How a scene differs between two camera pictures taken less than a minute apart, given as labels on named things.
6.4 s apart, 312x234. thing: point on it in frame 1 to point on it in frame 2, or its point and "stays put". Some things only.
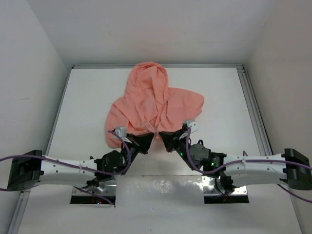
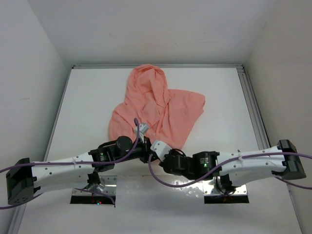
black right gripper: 171,139 to 173,150
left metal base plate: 110,189 stays put
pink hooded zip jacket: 148,105 stays put
